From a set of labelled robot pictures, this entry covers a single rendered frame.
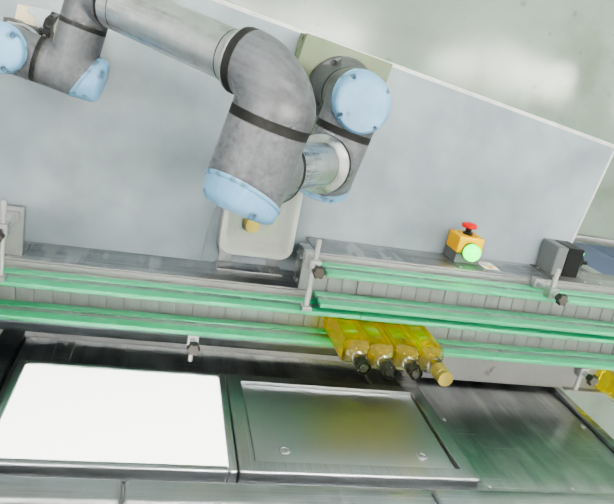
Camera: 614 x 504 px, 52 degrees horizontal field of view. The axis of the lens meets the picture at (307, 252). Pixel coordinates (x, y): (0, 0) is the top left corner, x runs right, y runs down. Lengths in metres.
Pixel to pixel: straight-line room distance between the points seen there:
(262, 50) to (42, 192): 0.83
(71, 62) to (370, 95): 0.53
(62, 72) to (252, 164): 0.40
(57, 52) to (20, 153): 0.48
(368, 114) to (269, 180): 0.43
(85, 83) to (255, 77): 0.36
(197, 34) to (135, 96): 0.58
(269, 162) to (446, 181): 0.88
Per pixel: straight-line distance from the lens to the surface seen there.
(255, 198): 0.86
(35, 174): 1.56
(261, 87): 0.85
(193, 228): 1.56
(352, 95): 1.23
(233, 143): 0.86
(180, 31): 0.96
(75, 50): 1.11
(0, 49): 1.12
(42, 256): 1.51
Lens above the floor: 2.24
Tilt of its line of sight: 68 degrees down
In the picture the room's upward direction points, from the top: 150 degrees clockwise
